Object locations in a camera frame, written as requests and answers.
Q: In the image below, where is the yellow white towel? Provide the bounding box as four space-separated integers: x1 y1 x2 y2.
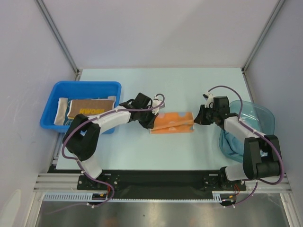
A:
67 99 115 119

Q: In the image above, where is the aluminium frame rail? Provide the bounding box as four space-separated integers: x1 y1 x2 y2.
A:
34 173 80 192

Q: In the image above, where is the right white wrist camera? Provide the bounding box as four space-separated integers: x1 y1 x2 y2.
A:
203 92 214 108

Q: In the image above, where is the translucent teal basket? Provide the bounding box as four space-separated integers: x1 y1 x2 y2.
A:
218 101 275 150

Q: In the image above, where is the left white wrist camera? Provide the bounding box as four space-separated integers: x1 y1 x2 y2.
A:
151 94 165 115

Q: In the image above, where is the teal beige Doraemon towel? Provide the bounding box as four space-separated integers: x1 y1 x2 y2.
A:
54 96 116 125

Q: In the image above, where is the light blue Doraemon towel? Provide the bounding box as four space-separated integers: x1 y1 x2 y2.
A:
220 131 244 163

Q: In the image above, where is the white slotted cable duct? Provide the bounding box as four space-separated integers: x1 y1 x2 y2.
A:
44 191 251 204

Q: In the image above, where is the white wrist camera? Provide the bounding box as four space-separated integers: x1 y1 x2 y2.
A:
203 92 214 108
151 94 165 115

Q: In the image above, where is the blue plastic bin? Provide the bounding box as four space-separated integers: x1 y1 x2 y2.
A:
40 81 122 133

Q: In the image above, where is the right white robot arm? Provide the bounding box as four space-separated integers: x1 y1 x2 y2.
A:
194 93 285 190

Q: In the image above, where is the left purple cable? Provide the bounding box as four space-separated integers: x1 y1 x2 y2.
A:
61 93 166 209

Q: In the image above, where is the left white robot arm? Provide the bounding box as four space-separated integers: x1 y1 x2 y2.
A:
62 93 165 189

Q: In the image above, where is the orange polka dot towel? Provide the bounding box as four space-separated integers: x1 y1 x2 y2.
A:
150 112 194 134

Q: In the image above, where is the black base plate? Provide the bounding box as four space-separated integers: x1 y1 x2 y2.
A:
47 169 268 203

